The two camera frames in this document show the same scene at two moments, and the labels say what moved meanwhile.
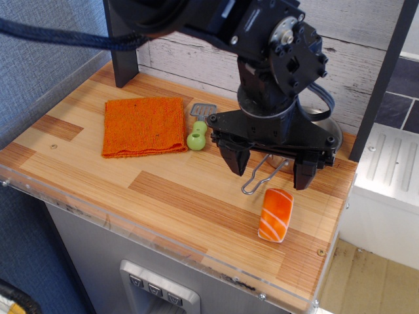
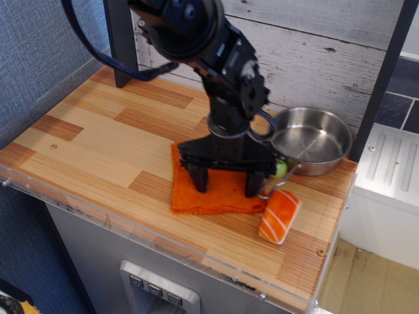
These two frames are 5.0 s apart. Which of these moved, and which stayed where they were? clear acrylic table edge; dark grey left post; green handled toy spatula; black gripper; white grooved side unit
Moved: green handled toy spatula; black gripper
Stayed: dark grey left post; clear acrylic table edge; white grooved side unit
